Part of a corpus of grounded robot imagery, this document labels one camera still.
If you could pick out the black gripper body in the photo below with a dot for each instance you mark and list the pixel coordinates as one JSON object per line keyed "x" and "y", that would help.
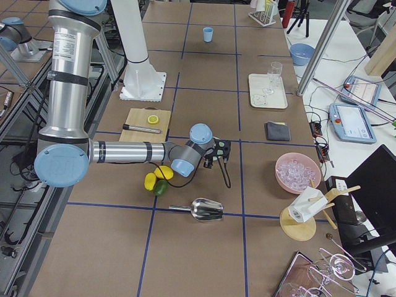
{"x": 207, "y": 163}

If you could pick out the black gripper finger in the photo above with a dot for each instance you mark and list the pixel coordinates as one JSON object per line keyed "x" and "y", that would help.
{"x": 208, "y": 163}

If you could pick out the light blue plastic cup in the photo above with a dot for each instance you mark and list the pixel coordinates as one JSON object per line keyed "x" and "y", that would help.
{"x": 207, "y": 34}

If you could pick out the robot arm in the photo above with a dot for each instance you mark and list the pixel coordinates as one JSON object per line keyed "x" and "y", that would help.
{"x": 64, "y": 148}

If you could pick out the metal ice scoop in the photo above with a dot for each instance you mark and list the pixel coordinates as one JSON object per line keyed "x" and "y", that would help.
{"x": 202, "y": 209}

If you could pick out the pink bowl with ice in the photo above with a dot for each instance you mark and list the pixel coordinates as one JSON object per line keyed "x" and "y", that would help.
{"x": 295, "y": 172}

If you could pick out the blue bowl with fork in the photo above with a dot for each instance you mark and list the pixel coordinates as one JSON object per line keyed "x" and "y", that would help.
{"x": 301, "y": 53}

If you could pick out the yellow lemon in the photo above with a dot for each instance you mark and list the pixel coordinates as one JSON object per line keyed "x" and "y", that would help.
{"x": 164, "y": 172}
{"x": 150, "y": 181}

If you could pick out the green lime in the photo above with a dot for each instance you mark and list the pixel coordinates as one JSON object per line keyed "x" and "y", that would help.
{"x": 160, "y": 187}

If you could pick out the grey folded cloth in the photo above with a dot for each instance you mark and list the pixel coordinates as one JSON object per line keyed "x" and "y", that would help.
{"x": 277, "y": 132}

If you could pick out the lemon half slice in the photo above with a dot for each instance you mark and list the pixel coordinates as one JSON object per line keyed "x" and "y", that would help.
{"x": 153, "y": 119}

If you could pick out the wooden cutting board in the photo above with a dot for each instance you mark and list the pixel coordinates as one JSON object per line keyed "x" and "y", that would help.
{"x": 138, "y": 117}

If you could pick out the cream bear tray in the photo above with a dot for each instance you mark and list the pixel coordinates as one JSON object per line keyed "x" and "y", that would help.
{"x": 258, "y": 99}

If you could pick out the clear wine glass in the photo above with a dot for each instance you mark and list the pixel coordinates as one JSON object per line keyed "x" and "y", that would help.
{"x": 274, "y": 74}

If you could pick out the near blue teach pendant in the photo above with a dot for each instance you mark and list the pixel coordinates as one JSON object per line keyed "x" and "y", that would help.
{"x": 351, "y": 124}

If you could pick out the blue teach pendant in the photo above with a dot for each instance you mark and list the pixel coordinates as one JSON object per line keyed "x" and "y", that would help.
{"x": 351, "y": 124}
{"x": 361, "y": 90}

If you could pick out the black power strip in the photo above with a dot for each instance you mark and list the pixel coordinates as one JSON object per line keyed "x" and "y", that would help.
{"x": 343, "y": 209}

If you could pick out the dark serving tray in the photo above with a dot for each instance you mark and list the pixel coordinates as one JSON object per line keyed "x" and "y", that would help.
{"x": 296, "y": 273}

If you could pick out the far blue teach pendant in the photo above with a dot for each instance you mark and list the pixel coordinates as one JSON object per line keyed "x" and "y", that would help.
{"x": 361, "y": 90}

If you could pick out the yellow plastic cup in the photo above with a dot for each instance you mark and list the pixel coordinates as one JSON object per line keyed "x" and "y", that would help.
{"x": 271, "y": 7}

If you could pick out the black monitor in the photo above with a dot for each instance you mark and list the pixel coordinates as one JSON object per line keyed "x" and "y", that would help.
{"x": 376, "y": 198}

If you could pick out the red cylinder bottle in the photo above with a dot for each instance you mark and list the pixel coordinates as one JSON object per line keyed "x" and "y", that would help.
{"x": 288, "y": 13}

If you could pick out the black tripod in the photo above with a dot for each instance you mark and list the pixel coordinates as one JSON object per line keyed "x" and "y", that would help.
{"x": 303, "y": 16}

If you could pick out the upside-down wine glasses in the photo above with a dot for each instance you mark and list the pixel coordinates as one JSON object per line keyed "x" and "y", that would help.
{"x": 331, "y": 274}

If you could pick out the white wire cup rack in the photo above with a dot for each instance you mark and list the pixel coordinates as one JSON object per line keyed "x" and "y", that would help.
{"x": 259, "y": 14}

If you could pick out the aluminium frame post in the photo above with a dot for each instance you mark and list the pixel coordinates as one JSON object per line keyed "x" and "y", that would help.
{"x": 324, "y": 40}

